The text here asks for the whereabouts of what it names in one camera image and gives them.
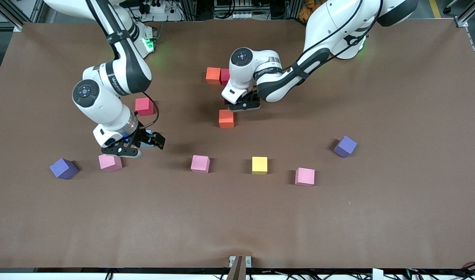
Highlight orange foam cube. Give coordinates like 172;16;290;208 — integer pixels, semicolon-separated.
218;109;234;128
206;67;222;85

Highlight pink foam cube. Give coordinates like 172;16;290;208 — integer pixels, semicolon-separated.
190;155;210;173
295;167;315;187
98;154;123;172

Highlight purple foam cube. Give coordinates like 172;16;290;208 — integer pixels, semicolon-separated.
334;135;358;158
49;158;79;180

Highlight yellow foam cube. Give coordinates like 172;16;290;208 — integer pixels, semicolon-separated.
252;156;268;175

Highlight white power strip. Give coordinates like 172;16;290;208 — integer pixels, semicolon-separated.
138;0;183;22
222;11;263;20

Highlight pile of orange bags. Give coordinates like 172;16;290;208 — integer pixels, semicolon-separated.
299;0;320;21

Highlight brown paper table cover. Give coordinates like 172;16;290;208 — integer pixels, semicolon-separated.
0;19;475;270

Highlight brown vertical bar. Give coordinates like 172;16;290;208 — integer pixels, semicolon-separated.
226;255;247;280

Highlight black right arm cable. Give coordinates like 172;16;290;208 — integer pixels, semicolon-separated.
138;91;159;130

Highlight silver metal bracket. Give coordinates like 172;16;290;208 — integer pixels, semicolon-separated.
229;255;252;268

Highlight aluminium frame profile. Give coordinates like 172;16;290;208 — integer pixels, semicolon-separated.
453;0;475;28
0;0;24;32

